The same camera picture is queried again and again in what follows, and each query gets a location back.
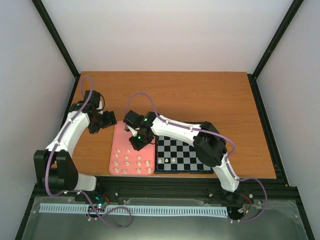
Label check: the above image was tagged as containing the right black frame post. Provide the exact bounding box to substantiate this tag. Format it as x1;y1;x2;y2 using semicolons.
251;0;305;78

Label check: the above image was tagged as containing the left black frame post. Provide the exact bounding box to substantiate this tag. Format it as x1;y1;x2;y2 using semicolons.
31;0;81;78

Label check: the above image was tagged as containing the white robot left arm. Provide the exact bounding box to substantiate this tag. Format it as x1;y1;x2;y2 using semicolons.
33;90;117;202

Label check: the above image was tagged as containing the pink plastic tray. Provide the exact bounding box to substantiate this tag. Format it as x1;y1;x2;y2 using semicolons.
109;121;155;177

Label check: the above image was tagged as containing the black frame post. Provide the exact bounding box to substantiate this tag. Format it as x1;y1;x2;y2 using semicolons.
251;0;305;78
31;0;81;78

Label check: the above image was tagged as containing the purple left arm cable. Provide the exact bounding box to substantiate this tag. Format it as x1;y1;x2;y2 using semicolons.
44;75;132;230

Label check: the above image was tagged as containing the black white chessboard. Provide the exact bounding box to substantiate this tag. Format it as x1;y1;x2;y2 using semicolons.
155;135;214;174

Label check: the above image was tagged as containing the black aluminium frame rail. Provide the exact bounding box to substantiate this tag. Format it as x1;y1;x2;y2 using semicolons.
32;174;300;208

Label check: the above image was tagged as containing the light blue cable duct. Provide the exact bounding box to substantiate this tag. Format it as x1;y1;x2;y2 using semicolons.
38;203;228;218

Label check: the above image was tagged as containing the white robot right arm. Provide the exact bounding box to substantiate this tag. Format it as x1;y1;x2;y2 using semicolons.
123;110;240;203

